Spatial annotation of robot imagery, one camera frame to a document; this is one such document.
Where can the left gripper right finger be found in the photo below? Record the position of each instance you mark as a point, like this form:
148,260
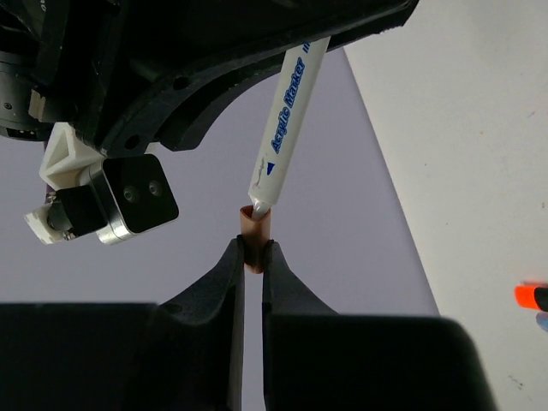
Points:
318,359

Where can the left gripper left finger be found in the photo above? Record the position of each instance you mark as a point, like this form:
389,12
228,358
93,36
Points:
184,354

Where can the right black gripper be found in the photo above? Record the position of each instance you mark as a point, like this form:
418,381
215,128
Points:
128,73

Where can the brown pen cap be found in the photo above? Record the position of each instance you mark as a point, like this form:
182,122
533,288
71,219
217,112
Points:
255,234

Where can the black orange highlighter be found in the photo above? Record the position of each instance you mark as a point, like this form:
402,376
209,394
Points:
532,296

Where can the blue highlighter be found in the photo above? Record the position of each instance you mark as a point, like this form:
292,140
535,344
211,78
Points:
542,320

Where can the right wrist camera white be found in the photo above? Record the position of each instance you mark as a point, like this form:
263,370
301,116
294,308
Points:
115,198

